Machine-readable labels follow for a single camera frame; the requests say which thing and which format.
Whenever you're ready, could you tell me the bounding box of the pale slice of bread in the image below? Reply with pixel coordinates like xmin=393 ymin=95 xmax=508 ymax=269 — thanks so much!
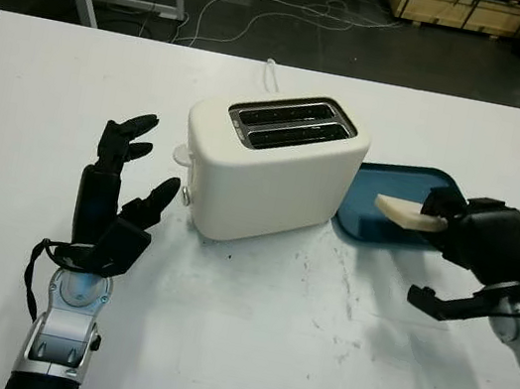
xmin=370 ymin=192 xmax=452 ymax=237

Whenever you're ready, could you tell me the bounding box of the white toaster power cord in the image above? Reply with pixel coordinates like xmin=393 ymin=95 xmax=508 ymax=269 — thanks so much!
xmin=259 ymin=58 xmax=285 ymax=94

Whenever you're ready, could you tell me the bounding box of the cream white two-slot toaster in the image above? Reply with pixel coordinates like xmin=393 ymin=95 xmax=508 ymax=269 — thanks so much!
xmin=168 ymin=73 xmax=378 ymax=264

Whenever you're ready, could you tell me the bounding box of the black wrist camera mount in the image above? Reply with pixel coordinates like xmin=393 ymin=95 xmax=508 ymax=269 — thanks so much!
xmin=50 ymin=205 xmax=156 ymax=285
xmin=403 ymin=256 xmax=520 ymax=336

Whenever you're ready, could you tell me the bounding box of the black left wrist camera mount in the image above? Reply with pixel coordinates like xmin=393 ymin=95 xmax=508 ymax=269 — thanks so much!
xmin=50 ymin=205 xmax=156 ymax=285

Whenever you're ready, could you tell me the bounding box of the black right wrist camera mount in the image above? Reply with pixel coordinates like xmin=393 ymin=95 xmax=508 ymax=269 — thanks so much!
xmin=403 ymin=256 xmax=520 ymax=336

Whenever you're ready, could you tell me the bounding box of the blue plastic tray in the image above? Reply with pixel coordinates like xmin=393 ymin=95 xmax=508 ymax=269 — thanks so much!
xmin=332 ymin=152 xmax=469 ymax=260

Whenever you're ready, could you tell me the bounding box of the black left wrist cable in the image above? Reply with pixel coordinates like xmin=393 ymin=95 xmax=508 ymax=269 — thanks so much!
xmin=17 ymin=235 xmax=76 ymax=326

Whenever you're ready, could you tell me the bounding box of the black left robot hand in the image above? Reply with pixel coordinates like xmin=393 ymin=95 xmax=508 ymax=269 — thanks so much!
xmin=68 ymin=102 xmax=193 ymax=261

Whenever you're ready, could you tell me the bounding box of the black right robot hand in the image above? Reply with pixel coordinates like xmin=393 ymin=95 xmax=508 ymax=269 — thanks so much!
xmin=409 ymin=185 xmax=520 ymax=295

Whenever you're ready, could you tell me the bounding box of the white toaster lever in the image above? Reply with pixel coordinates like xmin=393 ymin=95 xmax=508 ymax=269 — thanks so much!
xmin=170 ymin=143 xmax=196 ymax=167

